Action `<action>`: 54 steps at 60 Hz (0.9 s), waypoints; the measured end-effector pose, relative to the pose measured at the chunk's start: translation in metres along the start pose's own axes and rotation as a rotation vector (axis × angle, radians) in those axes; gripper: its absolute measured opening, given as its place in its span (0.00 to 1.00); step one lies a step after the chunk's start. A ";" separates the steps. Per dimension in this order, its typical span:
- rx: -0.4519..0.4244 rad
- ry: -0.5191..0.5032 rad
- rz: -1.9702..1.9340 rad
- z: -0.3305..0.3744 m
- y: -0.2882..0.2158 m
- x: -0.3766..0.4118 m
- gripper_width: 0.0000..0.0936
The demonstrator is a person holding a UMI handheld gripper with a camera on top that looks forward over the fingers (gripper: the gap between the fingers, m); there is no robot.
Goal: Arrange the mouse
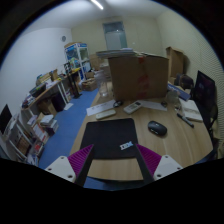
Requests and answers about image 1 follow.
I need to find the white remote control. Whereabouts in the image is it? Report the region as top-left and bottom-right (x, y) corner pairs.
(96, 109), (116, 120)

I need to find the white notebook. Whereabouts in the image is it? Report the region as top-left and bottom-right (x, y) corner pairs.
(180, 100), (203, 122)

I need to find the black monitor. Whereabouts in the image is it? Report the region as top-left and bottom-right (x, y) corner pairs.
(0, 105), (12, 133)

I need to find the large cardboard box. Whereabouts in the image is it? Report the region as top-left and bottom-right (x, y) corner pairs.
(109, 55), (168, 101)

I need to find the white remote with buttons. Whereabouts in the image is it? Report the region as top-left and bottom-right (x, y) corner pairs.
(123, 101), (142, 114)

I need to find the black IBM mouse pad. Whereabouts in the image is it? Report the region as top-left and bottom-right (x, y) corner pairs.
(80, 118), (138, 159)

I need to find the white paper sheet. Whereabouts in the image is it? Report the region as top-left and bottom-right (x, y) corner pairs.
(86, 100), (115, 116)

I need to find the white bookshelf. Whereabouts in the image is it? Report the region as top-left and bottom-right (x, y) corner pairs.
(0, 113), (53, 166)

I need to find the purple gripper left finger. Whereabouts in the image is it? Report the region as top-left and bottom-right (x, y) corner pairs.
(46, 145), (94, 187)

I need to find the glass display cabinet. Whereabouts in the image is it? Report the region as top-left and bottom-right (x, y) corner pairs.
(65, 42), (91, 80)

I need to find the black computer mouse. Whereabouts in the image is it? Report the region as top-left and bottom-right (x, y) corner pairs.
(148, 121), (167, 136)

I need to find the white side desk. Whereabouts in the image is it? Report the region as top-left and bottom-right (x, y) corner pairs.
(21, 80), (68, 116)

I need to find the stack of papers on box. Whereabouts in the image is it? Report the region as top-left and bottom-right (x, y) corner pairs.
(96, 49), (135, 59)

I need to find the black office chair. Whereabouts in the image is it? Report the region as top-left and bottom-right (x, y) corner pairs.
(193, 70), (219, 139)

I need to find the small cardboard box on floor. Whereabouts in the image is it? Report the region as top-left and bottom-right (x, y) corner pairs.
(82, 78), (97, 91)

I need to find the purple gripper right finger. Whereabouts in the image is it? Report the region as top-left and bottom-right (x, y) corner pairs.
(135, 144), (182, 184)

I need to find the ceiling light tube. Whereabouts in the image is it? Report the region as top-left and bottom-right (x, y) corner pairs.
(91, 0), (104, 10)

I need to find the tall cardboard box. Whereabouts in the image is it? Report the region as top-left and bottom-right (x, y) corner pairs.
(166, 47), (184, 83)

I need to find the door with window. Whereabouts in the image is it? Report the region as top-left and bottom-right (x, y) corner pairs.
(103, 21), (127, 50)

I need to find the black marker pen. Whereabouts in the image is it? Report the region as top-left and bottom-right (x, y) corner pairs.
(177, 113), (194, 128)

